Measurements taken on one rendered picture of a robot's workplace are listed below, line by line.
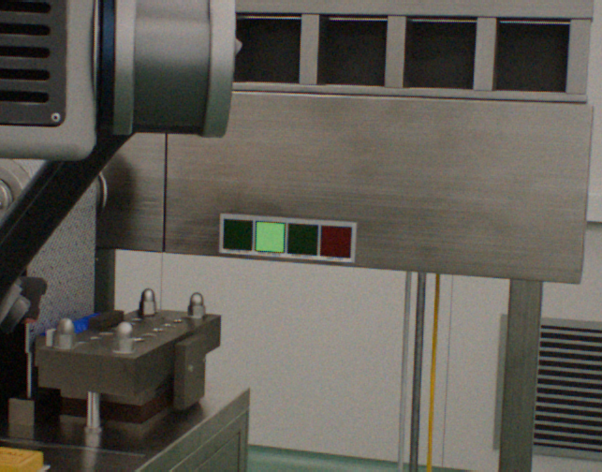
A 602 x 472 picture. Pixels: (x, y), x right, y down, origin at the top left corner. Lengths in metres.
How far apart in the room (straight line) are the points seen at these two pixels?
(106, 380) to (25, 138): 1.03
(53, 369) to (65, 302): 0.19
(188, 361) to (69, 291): 0.24
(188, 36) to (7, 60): 0.12
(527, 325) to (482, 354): 2.25
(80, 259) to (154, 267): 2.66
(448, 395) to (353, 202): 2.50
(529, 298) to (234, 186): 0.57
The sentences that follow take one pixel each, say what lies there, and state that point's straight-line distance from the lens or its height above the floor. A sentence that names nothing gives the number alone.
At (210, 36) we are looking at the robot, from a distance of 0.78.
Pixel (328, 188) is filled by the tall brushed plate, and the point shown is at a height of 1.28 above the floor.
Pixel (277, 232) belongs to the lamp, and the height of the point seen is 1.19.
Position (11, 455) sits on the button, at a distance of 1.63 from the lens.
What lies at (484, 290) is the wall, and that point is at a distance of 4.32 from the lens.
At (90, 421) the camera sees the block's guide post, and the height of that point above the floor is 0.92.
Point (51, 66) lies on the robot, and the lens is 0.76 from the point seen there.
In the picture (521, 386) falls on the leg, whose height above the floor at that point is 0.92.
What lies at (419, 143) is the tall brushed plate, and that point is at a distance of 1.94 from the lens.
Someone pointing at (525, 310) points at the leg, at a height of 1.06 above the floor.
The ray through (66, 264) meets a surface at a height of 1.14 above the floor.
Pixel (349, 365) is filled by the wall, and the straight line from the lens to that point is 4.45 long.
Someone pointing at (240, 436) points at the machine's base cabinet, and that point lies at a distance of 2.09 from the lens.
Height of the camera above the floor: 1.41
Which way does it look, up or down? 6 degrees down
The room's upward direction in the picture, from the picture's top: 2 degrees clockwise
